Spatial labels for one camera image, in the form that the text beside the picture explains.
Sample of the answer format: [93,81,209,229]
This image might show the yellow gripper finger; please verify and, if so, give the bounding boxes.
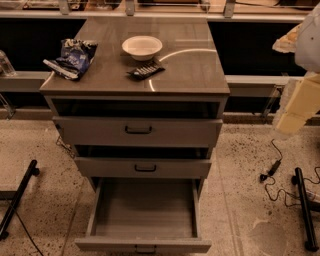
[272,74,320,135]
[272,24,301,53]

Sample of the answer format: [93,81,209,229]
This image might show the blue chip bag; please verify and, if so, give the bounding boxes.
[43,39,98,80]

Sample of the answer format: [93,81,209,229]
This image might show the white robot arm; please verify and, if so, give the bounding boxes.
[272,4,320,139]

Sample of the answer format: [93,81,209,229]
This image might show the grey drawer cabinet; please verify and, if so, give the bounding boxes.
[41,17,230,183]

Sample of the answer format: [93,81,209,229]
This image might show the open bottom drawer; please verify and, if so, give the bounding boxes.
[75,178,211,254]

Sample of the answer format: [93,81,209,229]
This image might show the middle drawer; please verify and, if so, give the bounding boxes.
[75,157,211,179]

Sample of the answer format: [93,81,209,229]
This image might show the top drawer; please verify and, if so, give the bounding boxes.
[53,117,222,147]

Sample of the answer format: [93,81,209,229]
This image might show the white bowl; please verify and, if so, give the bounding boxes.
[122,36,163,61]

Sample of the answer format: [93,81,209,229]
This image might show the black stand leg right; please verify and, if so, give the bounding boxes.
[291,167,319,252]

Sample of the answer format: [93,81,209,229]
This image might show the black stand leg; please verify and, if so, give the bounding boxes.
[291,167,319,252]
[0,160,40,240]

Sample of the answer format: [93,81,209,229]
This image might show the clear plastic bottle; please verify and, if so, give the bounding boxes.
[0,50,16,76]

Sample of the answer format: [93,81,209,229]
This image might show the black stand leg left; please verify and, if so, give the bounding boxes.
[0,160,40,240]

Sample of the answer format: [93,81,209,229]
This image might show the black power adapter cable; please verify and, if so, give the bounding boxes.
[259,138,320,208]

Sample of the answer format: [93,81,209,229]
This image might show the black floor cable left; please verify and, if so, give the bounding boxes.
[6,199,45,256]

